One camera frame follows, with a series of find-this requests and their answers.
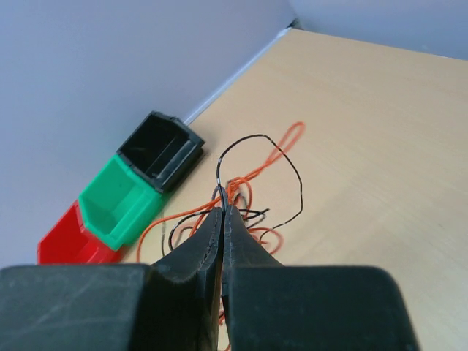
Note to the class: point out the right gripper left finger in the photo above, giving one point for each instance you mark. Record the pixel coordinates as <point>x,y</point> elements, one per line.
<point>172,304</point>

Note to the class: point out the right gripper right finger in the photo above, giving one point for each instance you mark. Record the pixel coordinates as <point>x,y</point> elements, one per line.
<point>271,306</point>

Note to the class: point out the green plastic bin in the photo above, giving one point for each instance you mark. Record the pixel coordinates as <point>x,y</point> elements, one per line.
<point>118,205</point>

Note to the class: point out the red plastic bin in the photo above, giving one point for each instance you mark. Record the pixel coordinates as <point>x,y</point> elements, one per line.
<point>71,242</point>

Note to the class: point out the black plastic bin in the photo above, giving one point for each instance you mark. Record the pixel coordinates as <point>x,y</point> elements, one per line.
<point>162,151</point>

